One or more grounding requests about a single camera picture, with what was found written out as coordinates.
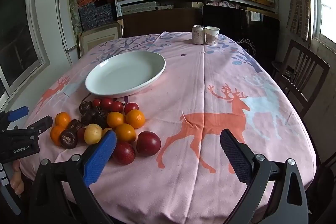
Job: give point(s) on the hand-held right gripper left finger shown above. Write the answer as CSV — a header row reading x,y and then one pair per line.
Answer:
x,y
101,158

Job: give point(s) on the white oval plate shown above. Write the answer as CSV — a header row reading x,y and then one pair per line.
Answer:
x,y
123,74

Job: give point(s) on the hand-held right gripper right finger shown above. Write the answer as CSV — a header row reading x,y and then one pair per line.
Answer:
x,y
235,158

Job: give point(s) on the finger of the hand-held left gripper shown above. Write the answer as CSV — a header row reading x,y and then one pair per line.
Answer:
x,y
40,124
18,113

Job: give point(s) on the small orange mandarin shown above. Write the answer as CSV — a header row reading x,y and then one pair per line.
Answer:
x,y
63,119
115,119
56,135

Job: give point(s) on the white paper cup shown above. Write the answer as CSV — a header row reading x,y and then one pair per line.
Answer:
x,y
211,35

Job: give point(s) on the green marbled panel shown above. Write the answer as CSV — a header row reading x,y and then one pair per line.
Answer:
x,y
74,11

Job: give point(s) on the dark brown wooden board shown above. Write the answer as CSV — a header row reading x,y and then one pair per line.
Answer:
x,y
157,22

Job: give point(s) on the dark wooden chair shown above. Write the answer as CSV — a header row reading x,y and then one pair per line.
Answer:
x,y
309,54

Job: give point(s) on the large orange mandarin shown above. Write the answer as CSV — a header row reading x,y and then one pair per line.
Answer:
x,y
126,132
135,118

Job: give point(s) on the person's left hand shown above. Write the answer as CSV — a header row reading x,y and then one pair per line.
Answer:
x,y
17,179

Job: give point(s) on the stack of patterned storage boxes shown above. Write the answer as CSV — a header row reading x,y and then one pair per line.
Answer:
x,y
102,14

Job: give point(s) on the dark water chestnut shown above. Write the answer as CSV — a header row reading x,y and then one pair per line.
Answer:
x,y
87,119
101,116
74,124
85,107
68,138

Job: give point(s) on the pink deer print tablecloth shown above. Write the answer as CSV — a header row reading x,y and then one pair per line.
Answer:
x,y
183,77

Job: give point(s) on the red plum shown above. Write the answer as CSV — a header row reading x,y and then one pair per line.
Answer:
x,y
126,153
148,143

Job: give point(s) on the white leaning panel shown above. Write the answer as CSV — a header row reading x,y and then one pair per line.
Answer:
x,y
61,24

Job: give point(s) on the red cherry tomato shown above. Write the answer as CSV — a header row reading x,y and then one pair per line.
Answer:
x,y
107,103
117,106
96,102
81,132
130,108

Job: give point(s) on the grey framed window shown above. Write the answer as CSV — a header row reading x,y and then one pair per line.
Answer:
x,y
15,37

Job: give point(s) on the yellow plum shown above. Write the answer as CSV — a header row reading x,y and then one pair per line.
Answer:
x,y
93,133

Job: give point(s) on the white drink can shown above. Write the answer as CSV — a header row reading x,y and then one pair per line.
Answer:
x,y
198,35

